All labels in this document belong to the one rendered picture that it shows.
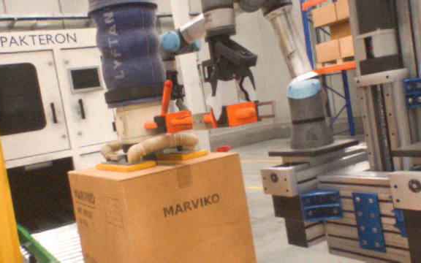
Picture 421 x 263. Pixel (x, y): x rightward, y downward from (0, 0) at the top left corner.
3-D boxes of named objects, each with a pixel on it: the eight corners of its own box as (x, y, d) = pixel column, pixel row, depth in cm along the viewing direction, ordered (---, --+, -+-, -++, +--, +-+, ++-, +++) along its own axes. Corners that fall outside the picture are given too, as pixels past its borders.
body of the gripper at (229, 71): (229, 82, 120) (223, 34, 119) (249, 78, 112) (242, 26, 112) (203, 85, 116) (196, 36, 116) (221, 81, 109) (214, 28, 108)
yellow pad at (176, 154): (144, 159, 183) (142, 146, 182) (167, 154, 187) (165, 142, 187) (182, 161, 153) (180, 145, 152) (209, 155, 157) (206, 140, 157)
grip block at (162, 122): (155, 135, 144) (151, 115, 144) (183, 129, 149) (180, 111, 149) (166, 134, 137) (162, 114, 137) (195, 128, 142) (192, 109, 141)
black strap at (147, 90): (98, 106, 169) (96, 95, 169) (157, 97, 180) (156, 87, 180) (118, 100, 149) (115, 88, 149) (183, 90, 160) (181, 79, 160)
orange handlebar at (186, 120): (112, 134, 187) (110, 126, 187) (180, 123, 201) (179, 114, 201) (239, 123, 105) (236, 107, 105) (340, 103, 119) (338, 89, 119)
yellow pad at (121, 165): (96, 169, 174) (93, 156, 174) (121, 164, 179) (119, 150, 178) (126, 173, 144) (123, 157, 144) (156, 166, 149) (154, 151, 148)
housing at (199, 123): (191, 131, 125) (189, 115, 125) (213, 127, 129) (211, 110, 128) (205, 130, 119) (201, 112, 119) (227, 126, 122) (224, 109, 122)
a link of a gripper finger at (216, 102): (208, 121, 115) (216, 85, 116) (221, 120, 109) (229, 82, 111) (196, 117, 113) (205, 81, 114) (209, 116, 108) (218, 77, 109)
